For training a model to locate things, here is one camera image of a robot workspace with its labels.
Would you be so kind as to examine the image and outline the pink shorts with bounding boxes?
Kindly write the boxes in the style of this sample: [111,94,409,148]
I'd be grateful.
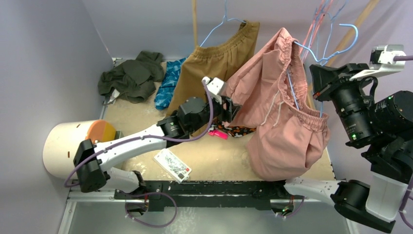
[225,28,330,181]

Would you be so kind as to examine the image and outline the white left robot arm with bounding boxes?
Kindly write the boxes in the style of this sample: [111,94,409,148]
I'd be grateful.
[68,96,241,199]

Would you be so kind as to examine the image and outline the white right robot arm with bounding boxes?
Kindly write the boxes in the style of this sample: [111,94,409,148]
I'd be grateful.
[273,63,413,233]

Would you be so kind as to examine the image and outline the camouflage patterned shorts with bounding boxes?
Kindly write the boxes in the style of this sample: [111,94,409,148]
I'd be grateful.
[211,121,256,137]

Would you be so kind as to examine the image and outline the tan khaki shorts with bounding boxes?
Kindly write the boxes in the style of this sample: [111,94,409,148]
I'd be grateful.
[166,20,260,116]

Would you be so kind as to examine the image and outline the blue patterned shorts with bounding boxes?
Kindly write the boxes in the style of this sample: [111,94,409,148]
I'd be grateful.
[154,57,187,110]

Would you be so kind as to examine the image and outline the light blue hanger middle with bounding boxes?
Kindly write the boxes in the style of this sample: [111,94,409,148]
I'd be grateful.
[301,0,330,62]

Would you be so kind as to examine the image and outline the light blue hanger holding shorts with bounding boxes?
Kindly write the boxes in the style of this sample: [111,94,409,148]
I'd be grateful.
[199,0,246,47]

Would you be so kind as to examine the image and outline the dark green shorts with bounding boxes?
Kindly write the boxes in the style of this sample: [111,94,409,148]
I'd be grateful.
[97,51,164,103]

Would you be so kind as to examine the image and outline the pink plastic clip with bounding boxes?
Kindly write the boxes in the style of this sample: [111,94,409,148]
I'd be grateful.
[208,129,228,140]

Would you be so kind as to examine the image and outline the clear plastic packet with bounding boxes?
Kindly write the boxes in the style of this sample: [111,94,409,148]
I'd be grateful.
[153,149,192,183]

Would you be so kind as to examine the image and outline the wooden clothes rack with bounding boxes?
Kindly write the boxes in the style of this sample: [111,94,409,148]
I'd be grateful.
[189,0,382,55]

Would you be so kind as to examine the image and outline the white cylindrical bin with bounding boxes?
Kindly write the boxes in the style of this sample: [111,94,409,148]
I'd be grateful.
[42,120,94,179]

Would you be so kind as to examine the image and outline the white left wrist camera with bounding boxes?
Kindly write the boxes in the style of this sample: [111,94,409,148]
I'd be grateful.
[202,77,225,104]

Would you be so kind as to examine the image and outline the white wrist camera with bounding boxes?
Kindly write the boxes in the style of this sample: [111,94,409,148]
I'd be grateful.
[202,77,225,104]
[349,44,406,81]

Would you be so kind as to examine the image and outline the white pink shorts drawstring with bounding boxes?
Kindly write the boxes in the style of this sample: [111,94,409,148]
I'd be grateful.
[260,90,284,128]

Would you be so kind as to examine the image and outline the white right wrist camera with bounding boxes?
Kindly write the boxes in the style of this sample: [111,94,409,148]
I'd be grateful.
[349,44,406,81]

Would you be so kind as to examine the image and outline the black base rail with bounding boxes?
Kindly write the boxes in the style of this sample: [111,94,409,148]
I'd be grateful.
[114,180,290,212]

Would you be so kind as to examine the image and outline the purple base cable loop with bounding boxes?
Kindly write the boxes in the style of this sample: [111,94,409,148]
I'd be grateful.
[124,189,179,228]

